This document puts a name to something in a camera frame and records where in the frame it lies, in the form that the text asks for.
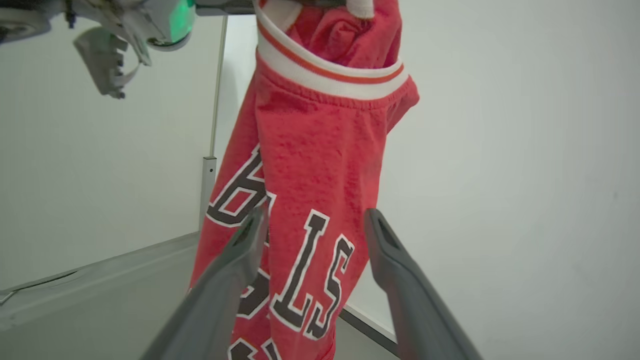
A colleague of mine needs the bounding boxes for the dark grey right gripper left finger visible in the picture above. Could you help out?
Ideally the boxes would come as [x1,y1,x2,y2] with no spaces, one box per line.
[139,204,270,360]

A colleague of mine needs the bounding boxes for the white left gripper green band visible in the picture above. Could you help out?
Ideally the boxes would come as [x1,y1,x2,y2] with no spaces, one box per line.
[90,0,257,52]

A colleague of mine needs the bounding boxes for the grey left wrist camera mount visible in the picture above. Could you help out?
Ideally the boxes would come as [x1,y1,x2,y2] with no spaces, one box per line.
[73,26,142,100]

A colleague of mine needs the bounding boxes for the red jersey shorts with lettering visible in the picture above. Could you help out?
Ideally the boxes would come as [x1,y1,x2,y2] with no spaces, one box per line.
[189,0,421,360]

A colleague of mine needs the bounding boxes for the dark baseboard strip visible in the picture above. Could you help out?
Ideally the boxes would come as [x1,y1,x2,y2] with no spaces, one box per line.
[339,304,402,359]

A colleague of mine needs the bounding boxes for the grey metal wall post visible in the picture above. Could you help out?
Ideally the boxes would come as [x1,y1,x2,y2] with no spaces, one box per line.
[198,15,230,232]

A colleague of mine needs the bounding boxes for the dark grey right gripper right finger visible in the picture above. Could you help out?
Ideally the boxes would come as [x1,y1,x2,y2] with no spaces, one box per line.
[363,208,484,360]

